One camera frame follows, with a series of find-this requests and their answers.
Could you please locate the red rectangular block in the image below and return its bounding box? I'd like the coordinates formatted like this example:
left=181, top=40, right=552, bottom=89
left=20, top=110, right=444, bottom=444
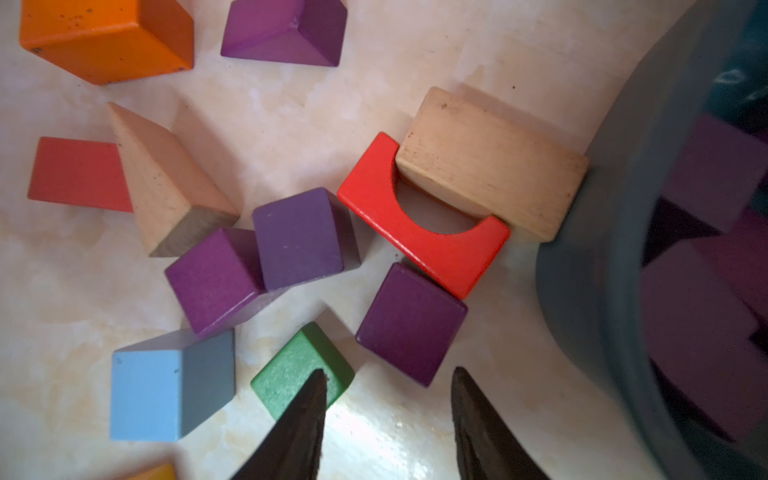
left=27, top=137, right=133, bottom=213

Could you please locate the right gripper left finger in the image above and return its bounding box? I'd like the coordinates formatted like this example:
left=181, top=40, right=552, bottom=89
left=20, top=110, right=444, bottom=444
left=232, top=369, right=327, bottom=479

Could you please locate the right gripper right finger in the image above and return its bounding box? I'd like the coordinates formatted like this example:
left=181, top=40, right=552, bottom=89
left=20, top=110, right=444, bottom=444
left=451, top=366, right=547, bottom=479

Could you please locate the purple rectangular block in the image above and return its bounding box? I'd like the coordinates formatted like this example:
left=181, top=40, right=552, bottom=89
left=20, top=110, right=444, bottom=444
left=640, top=242, right=767, bottom=441

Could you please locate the red arch block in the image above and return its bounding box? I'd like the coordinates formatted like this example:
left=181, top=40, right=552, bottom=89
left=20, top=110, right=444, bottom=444
left=337, top=131, right=512, bottom=301

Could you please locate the purple wedge block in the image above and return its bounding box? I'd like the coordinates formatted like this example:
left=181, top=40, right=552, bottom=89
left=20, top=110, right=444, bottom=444
left=220, top=0, right=348, bottom=67

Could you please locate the light blue cube block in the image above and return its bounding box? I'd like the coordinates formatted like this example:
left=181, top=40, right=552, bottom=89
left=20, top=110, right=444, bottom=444
left=109, top=329, right=236, bottom=442

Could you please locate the purple cube block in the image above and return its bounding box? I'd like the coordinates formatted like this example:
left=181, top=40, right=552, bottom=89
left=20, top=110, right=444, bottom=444
left=662, top=114, right=767, bottom=232
left=355, top=263, right=468, bottom=388
left=165, top=227, right=286, bottom=339
left=252, top=187, right=361, bottom=291

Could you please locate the yellow long block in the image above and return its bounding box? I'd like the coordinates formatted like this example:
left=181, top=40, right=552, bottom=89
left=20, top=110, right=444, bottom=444
left=125, top=462, right=177, bottom=480

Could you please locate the natural wood triangle block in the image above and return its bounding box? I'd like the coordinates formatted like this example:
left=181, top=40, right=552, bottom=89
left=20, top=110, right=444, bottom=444
left=107, top=102, right=240, bottom=257

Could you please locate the natural wood cube block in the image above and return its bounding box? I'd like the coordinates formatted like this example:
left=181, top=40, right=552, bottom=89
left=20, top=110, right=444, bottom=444
left=395, top=87, right=589, bottom=243

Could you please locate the teal plastic storage bin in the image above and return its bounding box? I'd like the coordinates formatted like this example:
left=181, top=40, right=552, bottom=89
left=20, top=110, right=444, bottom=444
left=536, top=1, right=767, bottom=479

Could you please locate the orange wooden block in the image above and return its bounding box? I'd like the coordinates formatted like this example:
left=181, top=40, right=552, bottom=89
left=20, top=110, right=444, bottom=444
left=19, top=0, right=194, bottom=85

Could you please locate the green cube block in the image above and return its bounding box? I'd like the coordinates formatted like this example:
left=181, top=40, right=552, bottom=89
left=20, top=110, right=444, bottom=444
left=251, top=322, right=355, bottom=420

